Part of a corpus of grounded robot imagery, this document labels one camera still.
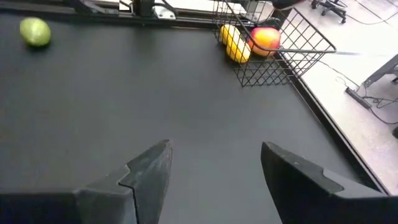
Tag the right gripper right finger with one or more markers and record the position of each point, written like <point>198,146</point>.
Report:
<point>311,199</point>

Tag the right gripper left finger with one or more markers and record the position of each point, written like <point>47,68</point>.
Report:
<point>93,205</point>

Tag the yellow lemon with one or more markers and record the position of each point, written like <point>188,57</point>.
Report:
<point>229,33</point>
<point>238,51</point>

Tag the red yellow apple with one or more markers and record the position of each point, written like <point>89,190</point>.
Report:
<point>264,40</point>

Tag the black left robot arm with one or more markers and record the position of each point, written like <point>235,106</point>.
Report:
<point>145,7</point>

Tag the black power strip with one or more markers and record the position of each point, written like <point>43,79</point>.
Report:
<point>357,98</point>

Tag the black table mat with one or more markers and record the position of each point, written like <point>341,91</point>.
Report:
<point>155,93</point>

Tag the grey metal stand leg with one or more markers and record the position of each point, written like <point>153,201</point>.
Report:
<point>382,71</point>

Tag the green lime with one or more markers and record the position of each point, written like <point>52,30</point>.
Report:
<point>35,31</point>

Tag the office chair base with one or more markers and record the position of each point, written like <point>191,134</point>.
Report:
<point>331,7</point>

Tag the black diagonal frame strut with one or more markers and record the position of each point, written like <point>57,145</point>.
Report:
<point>77,3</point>

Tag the silver metal mounting bracket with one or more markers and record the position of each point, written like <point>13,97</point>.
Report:
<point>163,13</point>

